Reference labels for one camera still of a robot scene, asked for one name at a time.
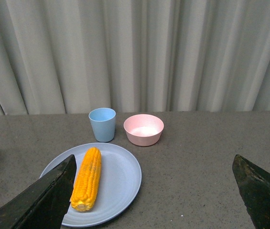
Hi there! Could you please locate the grey-white curtain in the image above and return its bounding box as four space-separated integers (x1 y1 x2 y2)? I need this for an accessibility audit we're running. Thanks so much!
0 0 270 115

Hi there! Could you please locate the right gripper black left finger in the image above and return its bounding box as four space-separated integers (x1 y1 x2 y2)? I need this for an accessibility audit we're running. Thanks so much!
0 155 76 229

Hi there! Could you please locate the light blue plate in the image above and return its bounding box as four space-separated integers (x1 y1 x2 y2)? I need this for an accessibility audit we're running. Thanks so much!
41 143 142 228

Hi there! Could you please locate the light blue cup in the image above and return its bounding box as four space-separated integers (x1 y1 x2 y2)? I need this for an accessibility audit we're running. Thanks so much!
88 108 116 143

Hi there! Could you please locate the pink bowl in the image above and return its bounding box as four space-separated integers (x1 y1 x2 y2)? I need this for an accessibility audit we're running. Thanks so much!
123 114 164 146

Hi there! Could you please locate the yellow corn cob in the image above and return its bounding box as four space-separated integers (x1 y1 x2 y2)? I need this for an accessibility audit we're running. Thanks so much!
71 147 102 211

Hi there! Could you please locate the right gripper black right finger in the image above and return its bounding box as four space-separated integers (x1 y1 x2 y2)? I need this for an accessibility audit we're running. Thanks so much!
232 155 270 229

